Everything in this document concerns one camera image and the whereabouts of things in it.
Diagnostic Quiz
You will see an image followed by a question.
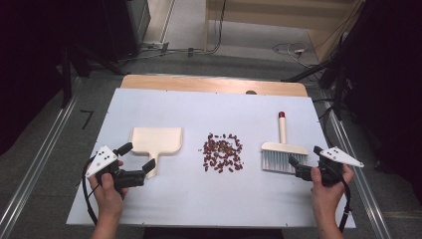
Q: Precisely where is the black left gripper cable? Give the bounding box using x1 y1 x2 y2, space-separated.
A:
81 154 102 227

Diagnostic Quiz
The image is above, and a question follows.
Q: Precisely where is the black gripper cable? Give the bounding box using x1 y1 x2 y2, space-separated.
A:
337 177 353 233
81 154 102 227

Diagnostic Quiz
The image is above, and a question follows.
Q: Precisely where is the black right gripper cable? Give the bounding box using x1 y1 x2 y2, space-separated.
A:
337 177 353 233

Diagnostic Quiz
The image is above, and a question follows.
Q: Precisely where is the cream brush with red cap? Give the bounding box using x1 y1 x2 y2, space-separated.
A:
260 111 310 174

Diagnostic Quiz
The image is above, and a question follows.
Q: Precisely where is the person's left hand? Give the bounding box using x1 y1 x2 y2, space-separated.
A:
87 160 129 217

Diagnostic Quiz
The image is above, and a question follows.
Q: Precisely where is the pile of red beans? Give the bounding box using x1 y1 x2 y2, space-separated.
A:
198 132 245 174

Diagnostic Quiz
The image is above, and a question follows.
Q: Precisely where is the black cabinet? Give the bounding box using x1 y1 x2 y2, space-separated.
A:
101 0 152 64

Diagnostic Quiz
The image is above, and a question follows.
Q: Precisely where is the cream plastic dustpan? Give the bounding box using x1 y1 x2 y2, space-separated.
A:
129 126 184 179

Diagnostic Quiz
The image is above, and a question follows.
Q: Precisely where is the metal floor rail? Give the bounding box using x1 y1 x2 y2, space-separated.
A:
0 78 84 239
321 99 394 239

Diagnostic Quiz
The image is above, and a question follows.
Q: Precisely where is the person's right hand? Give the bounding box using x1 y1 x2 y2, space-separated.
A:
310 163 355 218

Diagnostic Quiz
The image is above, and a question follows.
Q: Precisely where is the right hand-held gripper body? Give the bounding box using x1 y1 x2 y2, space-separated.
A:
295 145 365 187

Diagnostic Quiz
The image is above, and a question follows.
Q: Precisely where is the white floor cable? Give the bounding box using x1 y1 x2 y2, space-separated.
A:
272 41 321 69

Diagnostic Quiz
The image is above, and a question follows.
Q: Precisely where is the white board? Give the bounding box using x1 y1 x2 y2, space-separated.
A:
66 87 356 229

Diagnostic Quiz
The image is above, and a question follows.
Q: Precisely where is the light wooden shelf unit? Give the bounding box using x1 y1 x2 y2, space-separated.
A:
204 0 364 63

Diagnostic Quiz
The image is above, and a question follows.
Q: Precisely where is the black metal stand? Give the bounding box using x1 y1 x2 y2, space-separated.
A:
282 0 369 120

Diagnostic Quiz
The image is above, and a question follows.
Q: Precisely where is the wooden table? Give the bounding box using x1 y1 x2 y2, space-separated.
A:
119 74 309 98

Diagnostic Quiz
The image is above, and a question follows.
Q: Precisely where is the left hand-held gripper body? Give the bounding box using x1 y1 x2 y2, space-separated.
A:
85 144 147 192

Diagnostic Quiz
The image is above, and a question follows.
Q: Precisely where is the black floor cable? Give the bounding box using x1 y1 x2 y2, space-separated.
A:
185 0 228 57

